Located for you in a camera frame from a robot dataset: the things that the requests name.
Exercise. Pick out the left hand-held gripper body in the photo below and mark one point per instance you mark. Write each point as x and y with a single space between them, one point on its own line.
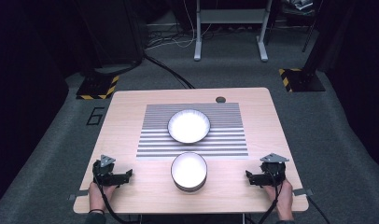
104 172

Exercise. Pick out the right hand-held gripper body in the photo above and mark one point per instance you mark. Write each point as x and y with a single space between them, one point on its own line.
273 170

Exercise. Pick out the person's left hand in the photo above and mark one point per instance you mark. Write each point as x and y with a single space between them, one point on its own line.
99 194

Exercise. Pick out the person's right hand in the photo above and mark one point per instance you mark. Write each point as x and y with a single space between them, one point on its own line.
284 199

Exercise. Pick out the grey tape strip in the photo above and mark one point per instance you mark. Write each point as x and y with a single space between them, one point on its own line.
302 192
78 195

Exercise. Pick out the black wristband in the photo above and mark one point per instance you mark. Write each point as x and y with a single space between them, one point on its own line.
96 211

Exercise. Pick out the grey striped placemat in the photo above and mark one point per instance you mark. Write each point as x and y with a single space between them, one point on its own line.
153 140

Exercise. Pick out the white bowl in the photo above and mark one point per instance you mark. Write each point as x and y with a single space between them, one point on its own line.
189 170

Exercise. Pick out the wide white plate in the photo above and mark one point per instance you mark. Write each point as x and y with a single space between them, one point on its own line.
189 126

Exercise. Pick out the black yellow-striped stand base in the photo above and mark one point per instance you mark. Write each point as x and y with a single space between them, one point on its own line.
302 81
97 87

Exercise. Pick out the black stand post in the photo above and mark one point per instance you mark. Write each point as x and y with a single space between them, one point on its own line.
315 46

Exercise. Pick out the white metal desk frame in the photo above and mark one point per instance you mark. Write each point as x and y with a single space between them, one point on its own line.
231 15

